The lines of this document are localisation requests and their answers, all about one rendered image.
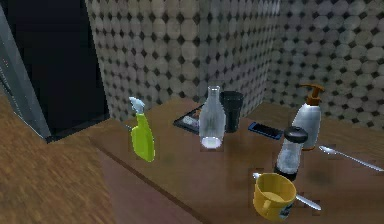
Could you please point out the black tablet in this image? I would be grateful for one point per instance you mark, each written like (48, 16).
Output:
(188, 122)

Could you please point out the clear glass bottle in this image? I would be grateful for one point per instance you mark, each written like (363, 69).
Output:
(212, 121)

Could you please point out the black cup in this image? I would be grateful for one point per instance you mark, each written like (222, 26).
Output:
(231, 108)

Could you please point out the green spray bottle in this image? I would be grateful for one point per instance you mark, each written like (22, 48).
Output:
(143, 138)

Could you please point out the brown wooden table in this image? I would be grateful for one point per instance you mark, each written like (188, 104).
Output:
(213, 173)

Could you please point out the blue mobile phone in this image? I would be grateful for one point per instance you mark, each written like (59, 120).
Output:
(265, 130)

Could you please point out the salt shaker black cap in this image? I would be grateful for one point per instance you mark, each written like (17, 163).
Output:
(290, 155)

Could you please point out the white soap dispenser brown pump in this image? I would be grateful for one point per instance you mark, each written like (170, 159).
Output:
(308, 120)

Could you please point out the yellow mug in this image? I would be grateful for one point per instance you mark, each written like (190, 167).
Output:
(273, 196)

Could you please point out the grey room door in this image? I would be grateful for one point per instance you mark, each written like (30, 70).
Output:
(20, 90)

